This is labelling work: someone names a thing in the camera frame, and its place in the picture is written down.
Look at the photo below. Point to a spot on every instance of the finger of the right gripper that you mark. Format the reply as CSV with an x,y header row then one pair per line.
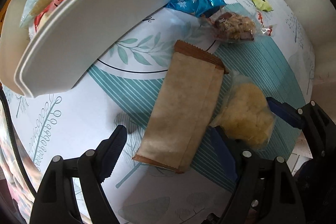
x,y
286,112

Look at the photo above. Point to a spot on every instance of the floral pink blue blanket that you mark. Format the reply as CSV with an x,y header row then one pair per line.
x,y
17,186

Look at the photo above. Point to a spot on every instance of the clear pack yellow crackers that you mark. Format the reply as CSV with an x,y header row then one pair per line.
x,y
245,114

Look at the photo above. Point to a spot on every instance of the blue foil snack packet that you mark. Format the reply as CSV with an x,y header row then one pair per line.
x,y
197,8

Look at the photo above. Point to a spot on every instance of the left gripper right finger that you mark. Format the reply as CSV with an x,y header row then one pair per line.
x,y
264,189

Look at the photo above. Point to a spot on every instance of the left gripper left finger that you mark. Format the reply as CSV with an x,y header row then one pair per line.
x,y
94,166

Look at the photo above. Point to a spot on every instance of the nut bar clear wrapper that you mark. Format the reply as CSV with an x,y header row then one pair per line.
x,y
231,27

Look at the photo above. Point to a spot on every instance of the white plastic tray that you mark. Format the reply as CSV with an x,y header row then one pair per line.
x,y
74,37

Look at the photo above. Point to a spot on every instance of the tree print tablecloth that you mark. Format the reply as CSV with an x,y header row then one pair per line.
x,y
168,171

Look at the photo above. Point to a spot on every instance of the brown paper snack bar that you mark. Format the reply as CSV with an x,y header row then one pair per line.
x,y
183,109

